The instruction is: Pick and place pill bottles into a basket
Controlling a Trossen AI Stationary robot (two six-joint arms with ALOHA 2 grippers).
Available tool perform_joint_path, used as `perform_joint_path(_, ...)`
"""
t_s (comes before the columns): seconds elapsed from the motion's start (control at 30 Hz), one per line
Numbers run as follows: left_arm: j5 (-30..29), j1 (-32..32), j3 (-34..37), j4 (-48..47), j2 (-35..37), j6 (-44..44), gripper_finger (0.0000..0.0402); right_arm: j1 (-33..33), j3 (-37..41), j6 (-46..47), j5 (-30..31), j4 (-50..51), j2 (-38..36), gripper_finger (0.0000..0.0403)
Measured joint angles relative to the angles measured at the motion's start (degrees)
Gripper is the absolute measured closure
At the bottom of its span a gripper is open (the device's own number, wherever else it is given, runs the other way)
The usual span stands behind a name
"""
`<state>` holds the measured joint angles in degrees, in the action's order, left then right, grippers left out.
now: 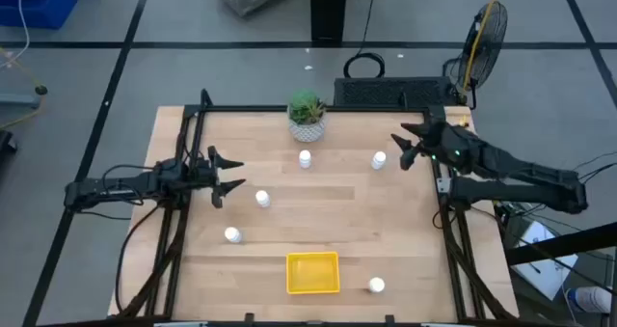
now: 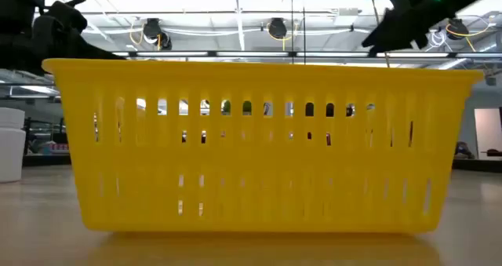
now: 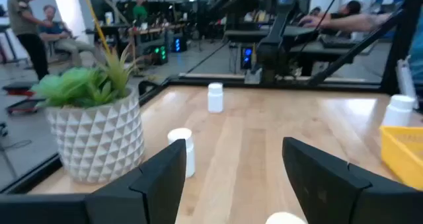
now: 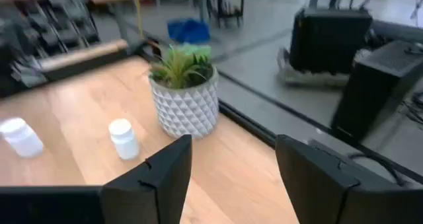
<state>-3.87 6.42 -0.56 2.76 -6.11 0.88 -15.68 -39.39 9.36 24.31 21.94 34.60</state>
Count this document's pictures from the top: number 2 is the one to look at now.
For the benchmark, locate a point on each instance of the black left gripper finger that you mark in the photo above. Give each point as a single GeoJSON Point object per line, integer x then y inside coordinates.
{"type": "Point", "coordinates": [98, 51]}

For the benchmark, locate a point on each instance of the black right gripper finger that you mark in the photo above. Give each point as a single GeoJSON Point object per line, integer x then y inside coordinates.
{"type": "Point", "coordinates": [378, 30]}
{"type": "Point", "coordinates": [392, 44]}

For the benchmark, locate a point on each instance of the yellow slotted plastic basket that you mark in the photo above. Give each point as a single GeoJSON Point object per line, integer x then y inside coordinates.
{"type": "Point", "coordinates": [259, 179]}

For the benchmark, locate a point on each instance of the white pill bottle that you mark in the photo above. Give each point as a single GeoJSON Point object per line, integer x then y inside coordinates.
{"type": "Point", "coordinates": [9, 148]}

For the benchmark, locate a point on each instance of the yellow slanted pole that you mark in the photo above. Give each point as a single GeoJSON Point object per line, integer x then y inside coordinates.
{"type": "Point", "coordinates": [375, 8]}

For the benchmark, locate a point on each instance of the small black ceiling box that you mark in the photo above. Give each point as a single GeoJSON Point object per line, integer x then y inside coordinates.
{"type": "Point", "coordinates": [490, 80]}

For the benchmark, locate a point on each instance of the person seated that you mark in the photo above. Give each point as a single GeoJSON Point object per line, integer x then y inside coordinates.
{"type": "Point", "coordinates": [463, 150]}

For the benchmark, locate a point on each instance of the white door panel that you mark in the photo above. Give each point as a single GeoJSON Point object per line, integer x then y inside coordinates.
{"type": "Point", "coordinates": [488, 132]}

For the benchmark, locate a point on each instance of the black table edge rail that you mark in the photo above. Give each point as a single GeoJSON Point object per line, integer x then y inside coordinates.
{"type": "Point", "coordinates": [47, 161]}

